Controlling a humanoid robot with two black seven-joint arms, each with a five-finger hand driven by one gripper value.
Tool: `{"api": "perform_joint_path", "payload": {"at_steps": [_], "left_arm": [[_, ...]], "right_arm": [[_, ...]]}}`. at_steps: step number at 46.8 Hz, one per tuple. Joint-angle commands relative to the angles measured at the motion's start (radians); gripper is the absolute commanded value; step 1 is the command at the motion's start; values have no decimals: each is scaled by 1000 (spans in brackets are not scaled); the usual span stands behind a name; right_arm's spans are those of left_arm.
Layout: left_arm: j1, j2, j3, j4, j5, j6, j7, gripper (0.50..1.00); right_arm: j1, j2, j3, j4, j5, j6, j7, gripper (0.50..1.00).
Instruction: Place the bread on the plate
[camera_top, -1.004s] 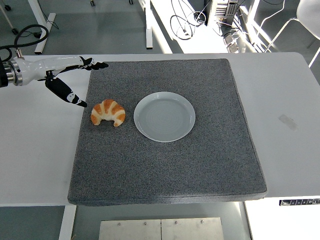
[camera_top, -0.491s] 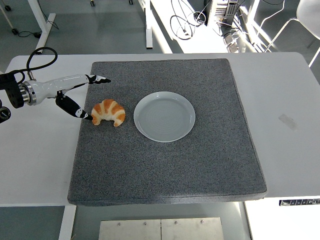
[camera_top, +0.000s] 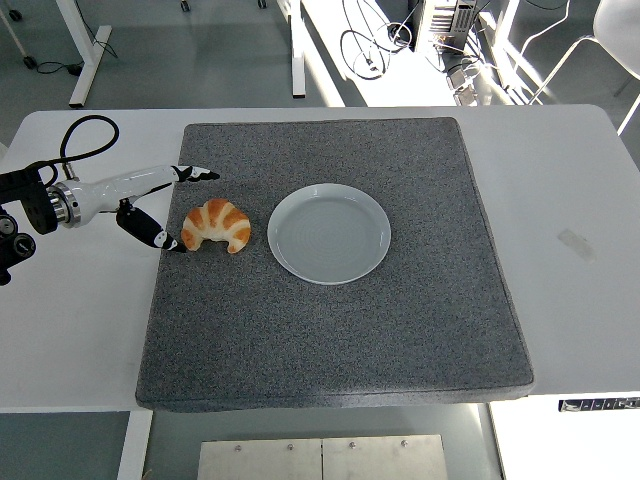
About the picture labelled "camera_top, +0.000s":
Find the table control panel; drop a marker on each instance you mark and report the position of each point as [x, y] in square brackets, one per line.
[600, 404]

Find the computer tower case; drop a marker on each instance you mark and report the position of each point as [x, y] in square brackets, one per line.
[445, 25]

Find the white chair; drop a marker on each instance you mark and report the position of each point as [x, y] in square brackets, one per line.
[620, 35]

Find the grey power adapter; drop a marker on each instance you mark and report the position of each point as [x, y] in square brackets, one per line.
[462, 89]

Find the clear tape patch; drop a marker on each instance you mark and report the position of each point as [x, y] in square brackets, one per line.
[577, 246]

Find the round pale grey plate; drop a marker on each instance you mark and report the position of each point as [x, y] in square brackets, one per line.
[329, 235]

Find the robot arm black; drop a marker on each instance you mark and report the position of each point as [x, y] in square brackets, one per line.
[37, 210]

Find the grey metal plate with screws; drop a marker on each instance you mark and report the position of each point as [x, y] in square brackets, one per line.
[320, 460]

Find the golden croissant bread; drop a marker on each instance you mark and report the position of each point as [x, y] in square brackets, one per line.
[217, 215]

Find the grey speckled square mat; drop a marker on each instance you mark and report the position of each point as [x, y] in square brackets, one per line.
[330, 340]

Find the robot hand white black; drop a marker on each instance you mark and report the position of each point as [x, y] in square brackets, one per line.
[115, 187]

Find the white table leg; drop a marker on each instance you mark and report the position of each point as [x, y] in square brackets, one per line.
[134, 445]
[497, 450]

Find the white desk leg with foot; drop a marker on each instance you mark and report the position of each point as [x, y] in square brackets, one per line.
[298, 75]
[89, 65]

